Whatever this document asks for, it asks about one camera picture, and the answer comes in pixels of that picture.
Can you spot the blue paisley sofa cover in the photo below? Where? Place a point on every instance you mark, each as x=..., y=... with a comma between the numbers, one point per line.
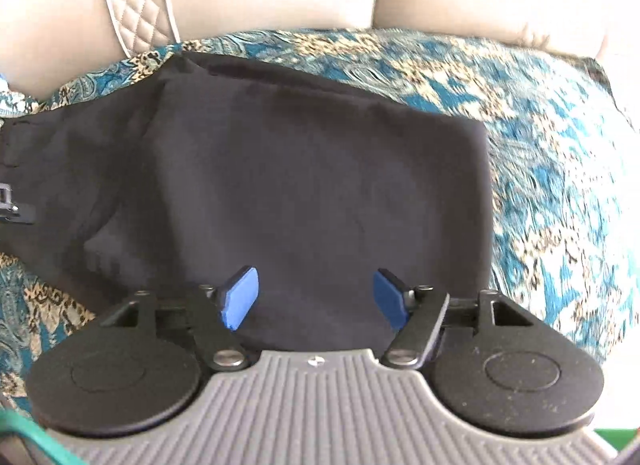
x=563, y=167

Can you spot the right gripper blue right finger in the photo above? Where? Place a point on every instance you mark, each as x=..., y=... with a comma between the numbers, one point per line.
x=415, y=314

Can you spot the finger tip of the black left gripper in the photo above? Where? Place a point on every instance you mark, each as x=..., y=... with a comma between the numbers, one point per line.
x=12, y=212

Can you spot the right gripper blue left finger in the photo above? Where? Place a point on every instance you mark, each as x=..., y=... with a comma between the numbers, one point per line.
x=214, y=314

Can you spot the black pants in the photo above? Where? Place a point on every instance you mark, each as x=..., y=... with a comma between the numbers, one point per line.
x=214, y=163

